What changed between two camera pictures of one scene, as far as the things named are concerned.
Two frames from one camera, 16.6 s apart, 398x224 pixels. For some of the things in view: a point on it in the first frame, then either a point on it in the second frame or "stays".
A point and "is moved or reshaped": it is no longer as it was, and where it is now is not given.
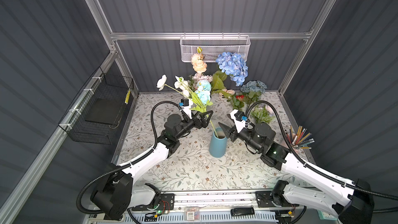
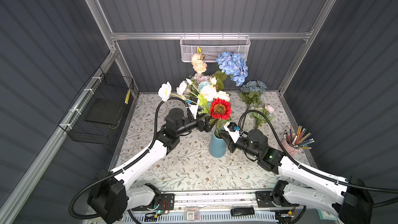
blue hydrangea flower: [233, 65] stays
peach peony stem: [198, 60] stays
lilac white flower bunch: [194, 78] is moved or reshaped
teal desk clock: [325, 215] stays
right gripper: [228, 131] → [228, 139]
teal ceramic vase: [217, 145] stays
